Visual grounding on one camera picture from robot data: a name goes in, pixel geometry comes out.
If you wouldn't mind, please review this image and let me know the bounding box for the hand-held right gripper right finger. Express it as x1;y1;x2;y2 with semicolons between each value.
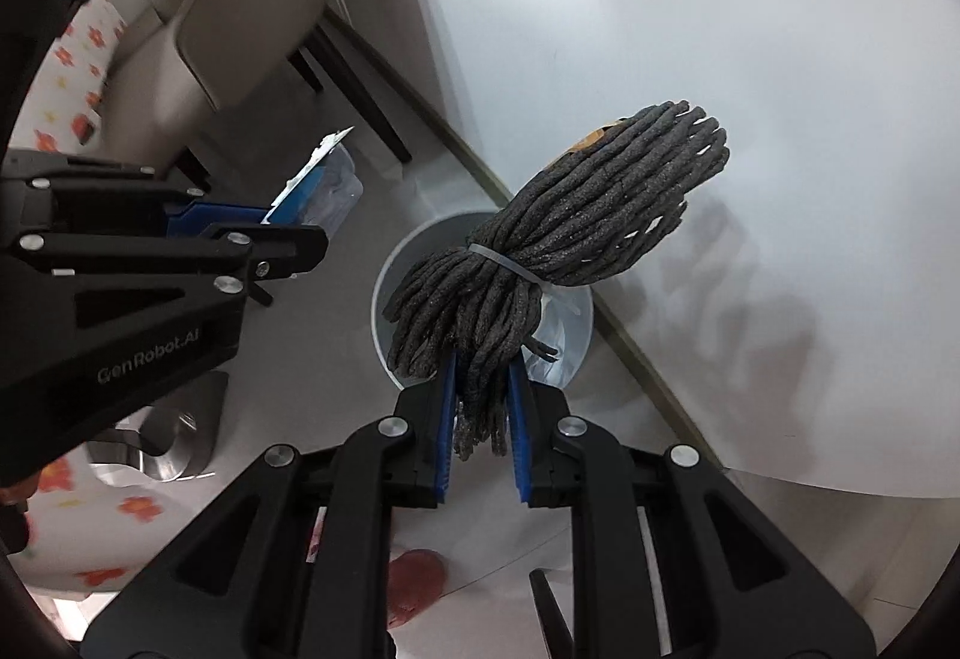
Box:
506;360;878;659

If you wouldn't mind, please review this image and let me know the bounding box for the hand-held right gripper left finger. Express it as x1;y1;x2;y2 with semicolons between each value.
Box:
81;351;460;659

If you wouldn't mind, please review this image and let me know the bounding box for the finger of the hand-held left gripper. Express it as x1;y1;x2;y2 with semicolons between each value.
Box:
0;220;331;309
0;150;280;241

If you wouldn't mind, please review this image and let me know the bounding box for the clear blister pack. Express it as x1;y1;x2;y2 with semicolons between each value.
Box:
259;126;366;241

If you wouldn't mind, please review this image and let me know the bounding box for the white round trash bin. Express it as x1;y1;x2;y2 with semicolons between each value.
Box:
371;212;598;399

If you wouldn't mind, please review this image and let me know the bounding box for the grey rope bundle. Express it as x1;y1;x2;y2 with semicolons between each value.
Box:
381;98;732;463

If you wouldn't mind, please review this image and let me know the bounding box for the silver metal base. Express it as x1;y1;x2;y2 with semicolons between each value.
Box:
86;370;230;484

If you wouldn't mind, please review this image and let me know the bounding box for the pink fuzzy slipper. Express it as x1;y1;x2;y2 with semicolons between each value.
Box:
386;549;449;630

